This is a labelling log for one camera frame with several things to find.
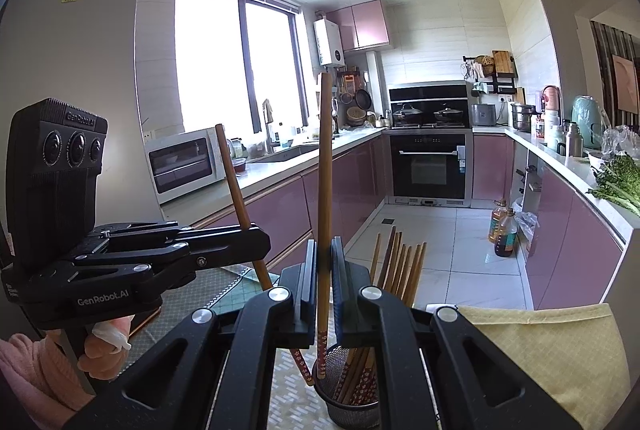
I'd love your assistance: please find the black built-in oven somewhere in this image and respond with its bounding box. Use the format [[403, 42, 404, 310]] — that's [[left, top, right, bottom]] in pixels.
[[389, 132, 468, 201]]

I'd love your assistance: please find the floral-tipped wooden chopstick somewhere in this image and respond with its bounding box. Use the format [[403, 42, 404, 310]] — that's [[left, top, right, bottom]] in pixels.
[[314, 72, 335, 381], [214, 123, 315, 387]]

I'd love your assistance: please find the bunch of green vegetables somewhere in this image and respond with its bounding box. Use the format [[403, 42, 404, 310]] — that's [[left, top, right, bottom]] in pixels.
[[587, 153, 640, 217]]

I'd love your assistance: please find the steel kitchen faucet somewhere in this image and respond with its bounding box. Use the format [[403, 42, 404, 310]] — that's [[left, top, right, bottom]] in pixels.
[[262, 98, 277, 155]]

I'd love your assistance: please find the steel steamer pot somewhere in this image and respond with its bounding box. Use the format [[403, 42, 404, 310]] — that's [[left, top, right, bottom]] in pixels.
[[510, 102, 537, 132]]

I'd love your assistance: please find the black mesh utensil holder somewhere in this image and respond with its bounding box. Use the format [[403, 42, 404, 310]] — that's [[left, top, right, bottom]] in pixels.
[[312, 344, 388, 430]]

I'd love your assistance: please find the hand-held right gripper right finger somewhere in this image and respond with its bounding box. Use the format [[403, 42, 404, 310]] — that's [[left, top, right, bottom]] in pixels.
[[330, 236, 583, 430]]

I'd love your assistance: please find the kitchen sink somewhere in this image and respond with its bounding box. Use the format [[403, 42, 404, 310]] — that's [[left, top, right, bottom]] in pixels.
[[250, 145, 321, 163]]

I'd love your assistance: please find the black wall rack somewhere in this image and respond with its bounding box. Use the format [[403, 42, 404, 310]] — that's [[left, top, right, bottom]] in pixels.
[[462, 51, 518, 98]]

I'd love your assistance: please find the pink upper wall cabinet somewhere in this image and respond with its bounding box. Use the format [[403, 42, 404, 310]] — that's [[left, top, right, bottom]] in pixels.
[[325, 0, 391, 53]]

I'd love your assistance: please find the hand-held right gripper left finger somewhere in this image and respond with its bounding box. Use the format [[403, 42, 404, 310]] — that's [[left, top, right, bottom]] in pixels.
[[62, 239, 321, 430]]

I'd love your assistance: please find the silver toaster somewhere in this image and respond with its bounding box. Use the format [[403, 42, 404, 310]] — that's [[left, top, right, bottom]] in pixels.
[[471, 104, 497, 127]]

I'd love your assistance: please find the crumpled plastic bag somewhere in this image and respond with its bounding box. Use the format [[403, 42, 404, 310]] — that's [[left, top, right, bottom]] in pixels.
[[515, 210, 538, 243]]

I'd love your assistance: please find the pink kitchen base cabinet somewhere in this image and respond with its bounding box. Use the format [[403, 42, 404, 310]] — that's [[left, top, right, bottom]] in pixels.
[[160, 130, 391, 275], [472, 127, 640, 311]]

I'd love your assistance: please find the grey refrigerator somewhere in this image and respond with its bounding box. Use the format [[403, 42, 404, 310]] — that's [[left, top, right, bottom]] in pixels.
[[0, 0, 149, 231]]

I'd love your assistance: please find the clear plastic bag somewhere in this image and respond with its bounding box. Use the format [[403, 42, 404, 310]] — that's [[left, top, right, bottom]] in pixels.
[[602, 125, 640, 161]]

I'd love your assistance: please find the large kitchen window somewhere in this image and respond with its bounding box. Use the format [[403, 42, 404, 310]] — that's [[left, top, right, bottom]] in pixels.
[[175, 0, 313, 135]]

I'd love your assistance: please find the black frying pan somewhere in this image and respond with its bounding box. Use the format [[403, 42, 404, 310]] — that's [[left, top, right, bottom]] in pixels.
[[355, 72, 373, 109]]

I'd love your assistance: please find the white countertop appliance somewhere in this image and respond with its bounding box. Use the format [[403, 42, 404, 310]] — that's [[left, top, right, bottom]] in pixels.
[[545, 111, 563, 149]]

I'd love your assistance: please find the white microwave oven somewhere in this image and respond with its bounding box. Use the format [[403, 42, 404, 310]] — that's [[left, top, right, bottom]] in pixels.
[[145, 128, 227, 205]]

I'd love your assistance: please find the black lidded cooking pot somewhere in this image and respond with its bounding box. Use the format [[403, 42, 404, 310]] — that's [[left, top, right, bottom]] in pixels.
[[432, 106, 465, 125], [391, 104, 426, 127]]

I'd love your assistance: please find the wooden cutting board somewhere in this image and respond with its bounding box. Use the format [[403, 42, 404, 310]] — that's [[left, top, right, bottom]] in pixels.
[[492, 50, 516, 75]]

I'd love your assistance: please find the steel thermos bottle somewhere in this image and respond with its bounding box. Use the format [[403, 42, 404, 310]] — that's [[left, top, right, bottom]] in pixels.
[[566, 122, 585, 158]]

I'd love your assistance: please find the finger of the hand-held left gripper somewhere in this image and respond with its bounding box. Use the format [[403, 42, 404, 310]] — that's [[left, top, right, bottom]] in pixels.
[[97, 220, 261, 244], [30, 226, 272, 284]]

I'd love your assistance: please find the framed wall picture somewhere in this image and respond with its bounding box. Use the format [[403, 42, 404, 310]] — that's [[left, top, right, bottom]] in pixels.
[[612, 54, 640, 115]]

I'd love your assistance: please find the bunch of wooden chopsticks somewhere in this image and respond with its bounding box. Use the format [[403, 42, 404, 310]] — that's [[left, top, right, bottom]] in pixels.
[[332, 227, 428, 407]]

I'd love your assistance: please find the dark cooking oil bottle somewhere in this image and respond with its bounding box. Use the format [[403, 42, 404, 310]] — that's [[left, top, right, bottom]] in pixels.
[[495, 207, 519, 258]]

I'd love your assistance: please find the person's left hand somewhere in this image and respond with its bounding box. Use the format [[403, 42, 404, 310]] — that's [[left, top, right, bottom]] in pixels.
[[77, 316, 133, 381]]

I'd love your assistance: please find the black stove hood unit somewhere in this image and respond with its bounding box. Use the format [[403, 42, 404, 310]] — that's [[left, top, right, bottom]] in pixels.
[[389, 82, 471, 129]]

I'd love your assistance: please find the white wall water heater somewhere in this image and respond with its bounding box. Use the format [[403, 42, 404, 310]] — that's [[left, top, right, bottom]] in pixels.
[[313, 18, 346, 66]]

